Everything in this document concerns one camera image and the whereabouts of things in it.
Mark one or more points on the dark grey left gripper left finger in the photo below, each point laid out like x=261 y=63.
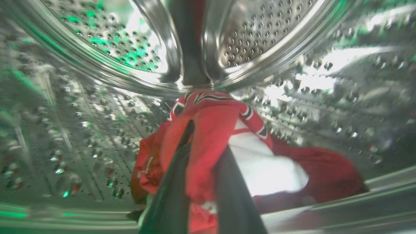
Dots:
x=170 y=198

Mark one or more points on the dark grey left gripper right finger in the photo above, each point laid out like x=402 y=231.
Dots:
x=235 y=201

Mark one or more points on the red and white garment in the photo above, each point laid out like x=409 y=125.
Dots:
x=213 y=130

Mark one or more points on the stainless steel washing machine drum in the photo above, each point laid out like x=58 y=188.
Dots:
x=81 y=113

